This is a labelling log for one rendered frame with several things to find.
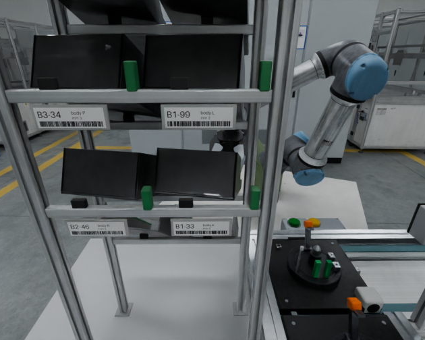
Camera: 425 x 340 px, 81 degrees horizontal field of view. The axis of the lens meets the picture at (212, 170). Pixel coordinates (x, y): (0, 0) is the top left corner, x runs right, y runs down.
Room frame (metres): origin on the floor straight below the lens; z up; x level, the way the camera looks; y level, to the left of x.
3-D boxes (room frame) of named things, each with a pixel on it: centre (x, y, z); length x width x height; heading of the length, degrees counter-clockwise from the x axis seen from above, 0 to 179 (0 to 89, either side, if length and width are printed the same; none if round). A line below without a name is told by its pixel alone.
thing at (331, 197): (1.09, -0.26, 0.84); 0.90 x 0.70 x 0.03; 68
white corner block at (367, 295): (0.41, -0.38, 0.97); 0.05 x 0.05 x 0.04; 0
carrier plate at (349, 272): (0.51, -0.28, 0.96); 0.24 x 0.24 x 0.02; 0
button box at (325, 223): (0.73, -0.36, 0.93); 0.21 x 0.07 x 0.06; 90
